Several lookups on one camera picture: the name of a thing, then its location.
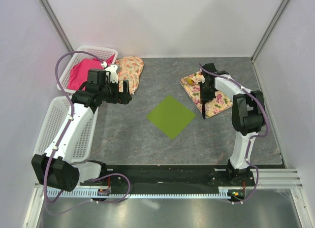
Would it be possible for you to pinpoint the iridescent gold spoon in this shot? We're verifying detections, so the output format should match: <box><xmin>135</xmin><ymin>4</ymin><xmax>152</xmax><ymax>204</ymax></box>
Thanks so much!
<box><xmin>186</xmin><ymin>78</ymin><xmax>197</xmax><ymax>86</ymax></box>

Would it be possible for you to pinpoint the green paper napkin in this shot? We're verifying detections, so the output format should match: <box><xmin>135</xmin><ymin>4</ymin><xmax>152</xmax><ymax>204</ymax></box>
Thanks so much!
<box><xmin>147</xmin><ymin>96</ymin><xmax>195</xmax><ymax>140</ymax></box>

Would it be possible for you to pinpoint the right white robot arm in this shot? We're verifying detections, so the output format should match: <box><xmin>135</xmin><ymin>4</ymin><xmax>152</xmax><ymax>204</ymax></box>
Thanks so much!
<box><xmin>199</xmin><ymin>71</ymin><xmax>267</xmax><ymax>186</ymax></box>

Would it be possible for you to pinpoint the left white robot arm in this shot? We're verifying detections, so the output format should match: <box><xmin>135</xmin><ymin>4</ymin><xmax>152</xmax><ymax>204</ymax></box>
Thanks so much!
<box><xmin>31</xmin><ymin>64</ymin><xmax>132</xmax><ymax>192</ymax></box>

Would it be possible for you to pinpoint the floral rectangular tray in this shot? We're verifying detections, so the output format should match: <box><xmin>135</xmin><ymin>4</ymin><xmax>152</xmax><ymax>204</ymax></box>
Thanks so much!
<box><xmin>180</xmin><ymin>69</ymin><xmax>233</xmax><ymax>118</ymax></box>

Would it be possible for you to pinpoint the floral fabric pouch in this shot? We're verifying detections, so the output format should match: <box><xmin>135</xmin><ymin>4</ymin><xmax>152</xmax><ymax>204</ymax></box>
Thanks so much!
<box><xmin>115</xmin><ymin>56</ymin><xmax>144</xmax><ymax>95</ymax></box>

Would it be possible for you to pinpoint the pink cloth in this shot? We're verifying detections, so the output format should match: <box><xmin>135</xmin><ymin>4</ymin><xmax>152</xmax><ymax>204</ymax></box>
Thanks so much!
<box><xmin>67</xmin><ymin>58</ymin><xmax>102</xmax><ymax>91</ymax></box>

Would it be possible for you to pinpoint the white basket with pink cloth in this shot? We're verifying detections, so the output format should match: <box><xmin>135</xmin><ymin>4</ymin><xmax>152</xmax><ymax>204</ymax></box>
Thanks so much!
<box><xmin>59</xmin><ymin>45</ymin><xmax>118</xmax><ymax>95</ymax></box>

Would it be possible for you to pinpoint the empty white plastic basket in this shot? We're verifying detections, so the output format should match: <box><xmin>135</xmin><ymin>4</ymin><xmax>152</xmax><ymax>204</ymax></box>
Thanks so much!
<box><xmin>33</xmin><ymin>97</ymin><xmax>98</xmax><ymax>163</ymax></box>

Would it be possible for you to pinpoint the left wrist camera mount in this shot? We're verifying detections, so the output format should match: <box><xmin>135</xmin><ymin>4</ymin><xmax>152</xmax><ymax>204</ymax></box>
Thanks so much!
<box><xmin>101</xmin><ymin>62</ymin><xmax>120</xmax><ymax>84</ymax></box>

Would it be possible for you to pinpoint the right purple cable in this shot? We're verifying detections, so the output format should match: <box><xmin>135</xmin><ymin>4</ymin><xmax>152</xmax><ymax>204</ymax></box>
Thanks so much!
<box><xmin>198</xmin><ymin>63</ymin><xmax>269</xmax><ymax>206</ymax></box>

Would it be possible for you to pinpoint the purple cable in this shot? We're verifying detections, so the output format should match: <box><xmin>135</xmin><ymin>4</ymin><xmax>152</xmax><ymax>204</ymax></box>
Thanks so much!
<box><xmin>43</xmin><ymin>51</ymin><xmax>131</xmax><ymax>216</ymax></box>
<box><xmin>198</xmin><ymin>63</ymin><xmax>269</xmax><ymax>206</ymax></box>

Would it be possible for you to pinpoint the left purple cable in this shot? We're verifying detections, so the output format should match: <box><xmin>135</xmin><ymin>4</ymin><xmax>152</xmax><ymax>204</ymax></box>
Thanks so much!
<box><xmin>43</xmin><ymin>51</ymin><xmax>131</xmax><ymax>216</ymax></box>

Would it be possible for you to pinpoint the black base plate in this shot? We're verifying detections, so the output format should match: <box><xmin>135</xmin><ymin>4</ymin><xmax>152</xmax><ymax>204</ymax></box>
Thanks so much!
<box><xmin>79</xmin><ymin>164</ymin><xmax>254</xmax><ymax>196</ymax></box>

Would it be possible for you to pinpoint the white slotted cable duct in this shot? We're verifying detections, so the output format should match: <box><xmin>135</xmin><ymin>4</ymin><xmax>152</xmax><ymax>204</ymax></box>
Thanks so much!
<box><xmin>60</xmin><ymin>186</ymin><xmax>240</xmax><ymax>199</ymax></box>

